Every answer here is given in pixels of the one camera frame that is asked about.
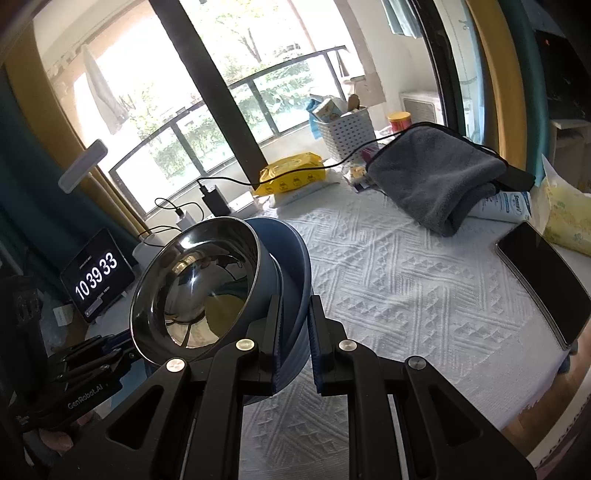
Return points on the hanging white cloth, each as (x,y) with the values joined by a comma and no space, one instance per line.
(104,92)

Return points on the white box device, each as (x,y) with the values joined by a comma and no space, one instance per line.
(147,251)

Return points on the blue packet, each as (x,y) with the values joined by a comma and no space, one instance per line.
(328,110)

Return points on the white woven basket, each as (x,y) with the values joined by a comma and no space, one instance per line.
(348,136)

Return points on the yellow tissue pack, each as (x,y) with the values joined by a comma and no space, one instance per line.
(568,207)

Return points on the white balcony appliance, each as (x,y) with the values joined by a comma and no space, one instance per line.
(425,110)

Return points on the light blue steel bowl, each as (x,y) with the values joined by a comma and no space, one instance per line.
(198,277)

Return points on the small yellow snack packet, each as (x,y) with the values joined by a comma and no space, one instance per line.
(358,173)

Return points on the black power bank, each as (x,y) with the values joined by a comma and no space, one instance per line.
(216,201)

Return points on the white charger plug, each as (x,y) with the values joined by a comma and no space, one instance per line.
(185,219)

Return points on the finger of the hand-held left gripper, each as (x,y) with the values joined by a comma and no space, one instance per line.
(99,367)
(92,344)

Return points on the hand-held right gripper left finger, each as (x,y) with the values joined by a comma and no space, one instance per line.
(276,350)

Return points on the black door frame post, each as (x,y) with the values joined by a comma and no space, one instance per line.
(207,83)
(445,60)

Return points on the dark blue curtain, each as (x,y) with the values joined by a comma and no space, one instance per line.
(32,184)

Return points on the white side desk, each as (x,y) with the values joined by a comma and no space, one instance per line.
(570,138)

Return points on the white desk lamp head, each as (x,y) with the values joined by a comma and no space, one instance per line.
(83,166)

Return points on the white flat packet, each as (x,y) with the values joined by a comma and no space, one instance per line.
(309,194)

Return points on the person's left hand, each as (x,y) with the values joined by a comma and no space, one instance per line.
(57,441)

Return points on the balcony railing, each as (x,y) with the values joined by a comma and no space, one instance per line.
(240,83)

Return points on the yellow curtain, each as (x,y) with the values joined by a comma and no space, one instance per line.
(27,78)
(501,92)

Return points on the black monitor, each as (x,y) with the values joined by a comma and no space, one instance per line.
(568,69)

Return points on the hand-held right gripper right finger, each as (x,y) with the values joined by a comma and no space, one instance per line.
(316,350)

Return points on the grey folded towel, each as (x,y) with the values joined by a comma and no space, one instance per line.
(429,184)

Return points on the teal curtain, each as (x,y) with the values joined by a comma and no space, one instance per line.
(535,92)

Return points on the black smartphone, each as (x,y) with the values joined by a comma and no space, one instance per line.
(540,272)

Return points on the large blue bowl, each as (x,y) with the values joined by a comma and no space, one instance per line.
(295,277)

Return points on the white textured tablecloth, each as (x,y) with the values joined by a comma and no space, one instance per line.
(392,300)

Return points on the tablet with clock display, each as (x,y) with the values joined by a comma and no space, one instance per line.
(97,277)

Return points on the hanging light blue garment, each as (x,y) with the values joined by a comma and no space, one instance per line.
(404,18)

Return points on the wooden brush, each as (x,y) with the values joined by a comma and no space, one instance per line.
(353,102)

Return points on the yellow wipes pack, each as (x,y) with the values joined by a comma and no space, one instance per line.
(291,177)

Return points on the orange-lid can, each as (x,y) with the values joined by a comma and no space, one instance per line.
(399,123)

